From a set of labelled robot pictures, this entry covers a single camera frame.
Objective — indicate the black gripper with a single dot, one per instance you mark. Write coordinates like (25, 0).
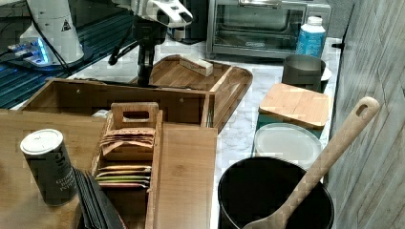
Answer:
(148, 34)

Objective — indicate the wooden drawer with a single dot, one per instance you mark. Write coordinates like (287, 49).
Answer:
(85, 97)

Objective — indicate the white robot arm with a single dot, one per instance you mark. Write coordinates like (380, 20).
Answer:
(152, 19)

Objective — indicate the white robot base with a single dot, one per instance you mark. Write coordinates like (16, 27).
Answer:
(51, 40)

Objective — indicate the wooden block on tray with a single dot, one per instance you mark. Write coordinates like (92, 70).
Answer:
(197, 65)

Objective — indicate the dark wooden serving tray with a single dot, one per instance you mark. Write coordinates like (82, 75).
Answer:
(227, 83)

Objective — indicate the silver toaster oven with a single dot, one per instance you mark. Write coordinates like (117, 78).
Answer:
(260, 28)

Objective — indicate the wooden tea bag organizer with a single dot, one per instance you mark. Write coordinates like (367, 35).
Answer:
(127, 162)

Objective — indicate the teal container under board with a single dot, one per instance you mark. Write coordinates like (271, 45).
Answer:
(264, 119)

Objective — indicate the black pepper shaker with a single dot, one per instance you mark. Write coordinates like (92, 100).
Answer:
(50, 165)

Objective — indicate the grey metal cup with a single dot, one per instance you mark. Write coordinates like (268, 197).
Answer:
(303, 71)

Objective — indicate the black coaster stack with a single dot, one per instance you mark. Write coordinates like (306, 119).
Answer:
(98, 212)

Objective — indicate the blue white bottle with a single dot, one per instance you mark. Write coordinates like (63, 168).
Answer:
(311, 37)

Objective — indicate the black utensil pot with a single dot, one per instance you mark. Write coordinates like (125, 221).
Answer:
(253, 188)

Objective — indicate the light wooden cutting board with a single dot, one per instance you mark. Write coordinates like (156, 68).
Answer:
(300, 106)

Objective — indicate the wooden spoon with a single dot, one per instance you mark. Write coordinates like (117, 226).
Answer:
(363, 112)

